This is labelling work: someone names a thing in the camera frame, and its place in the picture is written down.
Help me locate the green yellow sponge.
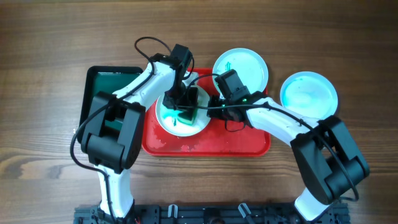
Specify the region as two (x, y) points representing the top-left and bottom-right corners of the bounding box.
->
(177, 109), (197, 126)

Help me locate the white plate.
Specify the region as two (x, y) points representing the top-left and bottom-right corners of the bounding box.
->
(213, 48), (269, 93)
(155, 95), (211, 137)
(280, 71), (339, 119)

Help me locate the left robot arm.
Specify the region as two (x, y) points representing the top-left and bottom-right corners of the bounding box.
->
(72, 44), (193, 223)

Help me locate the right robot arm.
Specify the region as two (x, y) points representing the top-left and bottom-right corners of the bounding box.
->
(208, 70), (370, 222)

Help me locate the red plastic tray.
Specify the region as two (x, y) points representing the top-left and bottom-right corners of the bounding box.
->
(141, 67), (272, 157)

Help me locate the dark green tray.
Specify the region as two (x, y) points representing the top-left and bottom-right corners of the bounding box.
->
(80, 66), (143, 124)

